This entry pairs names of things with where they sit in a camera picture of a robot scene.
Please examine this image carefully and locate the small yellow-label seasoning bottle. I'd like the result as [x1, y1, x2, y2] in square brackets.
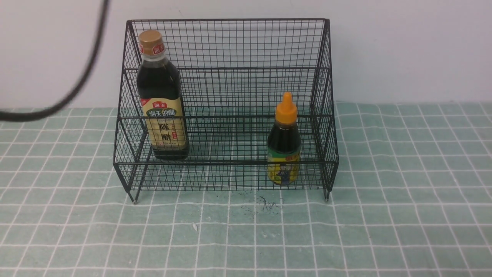
[267, 92, 302, 186]

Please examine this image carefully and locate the dark vinegar bottle tan label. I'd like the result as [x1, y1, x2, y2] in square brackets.
[136, 30, 189, 160]

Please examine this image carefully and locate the green checkered tablecloth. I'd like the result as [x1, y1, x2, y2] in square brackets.
[1, 102, 491, 277]

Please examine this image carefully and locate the black wire mesh shelf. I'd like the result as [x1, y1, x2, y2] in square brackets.
[113, 18, 339, 204]

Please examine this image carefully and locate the black cable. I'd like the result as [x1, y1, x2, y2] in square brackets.
[0, 0, 111, 123]

